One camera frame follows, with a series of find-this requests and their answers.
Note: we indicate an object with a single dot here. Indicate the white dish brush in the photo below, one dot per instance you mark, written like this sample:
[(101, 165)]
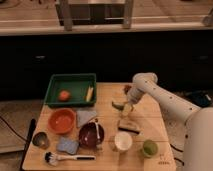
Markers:
[(53, 158)]

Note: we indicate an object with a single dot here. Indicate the blue sponge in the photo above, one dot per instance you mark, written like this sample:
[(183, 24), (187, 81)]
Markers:
[(67, 145)]

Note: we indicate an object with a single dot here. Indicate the grey cloth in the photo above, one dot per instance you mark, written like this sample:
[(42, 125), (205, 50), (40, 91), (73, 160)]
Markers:
[(84, 116)]

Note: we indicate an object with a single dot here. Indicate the wooden chair frame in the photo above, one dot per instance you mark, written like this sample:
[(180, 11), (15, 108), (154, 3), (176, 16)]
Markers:
[(94, 12)]

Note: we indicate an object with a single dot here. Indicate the green plastic tray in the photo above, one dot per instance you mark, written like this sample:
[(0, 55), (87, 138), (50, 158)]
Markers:
[(76, 84)]

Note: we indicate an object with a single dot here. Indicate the yellow corn piece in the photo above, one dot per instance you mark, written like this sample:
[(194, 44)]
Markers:
[(89, 93)]

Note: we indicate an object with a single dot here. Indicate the orange red bowl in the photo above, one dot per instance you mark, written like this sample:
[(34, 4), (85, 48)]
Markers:
[(62, 121)]

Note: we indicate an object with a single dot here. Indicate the white spoon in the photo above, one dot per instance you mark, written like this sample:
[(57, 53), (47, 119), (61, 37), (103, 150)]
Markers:
[(97, 131)]

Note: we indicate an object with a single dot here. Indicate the brown grape cluster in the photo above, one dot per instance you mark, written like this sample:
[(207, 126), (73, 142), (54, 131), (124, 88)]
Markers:
[(126, 88)]

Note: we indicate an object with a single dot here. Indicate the dark red bowl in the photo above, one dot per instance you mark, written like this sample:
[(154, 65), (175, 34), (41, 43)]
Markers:
[(88, 137)]

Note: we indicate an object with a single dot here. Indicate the small metal cup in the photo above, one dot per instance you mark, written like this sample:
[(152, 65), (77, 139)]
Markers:
[(41, 140)]

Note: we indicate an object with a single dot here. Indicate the orange tomato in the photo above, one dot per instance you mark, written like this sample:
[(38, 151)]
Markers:
[(64, 95)]

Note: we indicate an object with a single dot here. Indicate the green cup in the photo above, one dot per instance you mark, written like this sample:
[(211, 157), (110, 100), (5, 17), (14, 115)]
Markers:
[(149, 148)]

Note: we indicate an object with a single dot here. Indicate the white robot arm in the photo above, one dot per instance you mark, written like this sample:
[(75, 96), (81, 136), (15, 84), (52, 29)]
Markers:
[(198, 146)]

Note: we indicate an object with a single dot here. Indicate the white cup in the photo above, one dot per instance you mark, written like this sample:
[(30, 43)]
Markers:
[(121, 142)]

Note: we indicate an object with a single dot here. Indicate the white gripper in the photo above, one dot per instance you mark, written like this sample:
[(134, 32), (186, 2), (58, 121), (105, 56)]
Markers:
[(134, 95)]

